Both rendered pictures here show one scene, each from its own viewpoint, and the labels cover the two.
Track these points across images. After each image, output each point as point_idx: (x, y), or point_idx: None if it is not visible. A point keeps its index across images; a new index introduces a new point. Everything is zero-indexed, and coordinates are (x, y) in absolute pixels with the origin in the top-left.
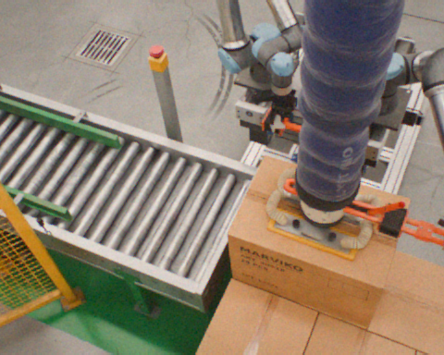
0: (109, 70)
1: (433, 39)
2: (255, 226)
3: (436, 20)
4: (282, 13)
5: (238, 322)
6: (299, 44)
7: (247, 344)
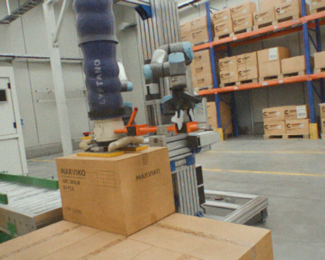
0: None
1: (279, 201)
2: (72, 156)
3: (283, 196)
4: (120, 76)
5: (46, 232)
6: (124, 85)
7: (40, 240)
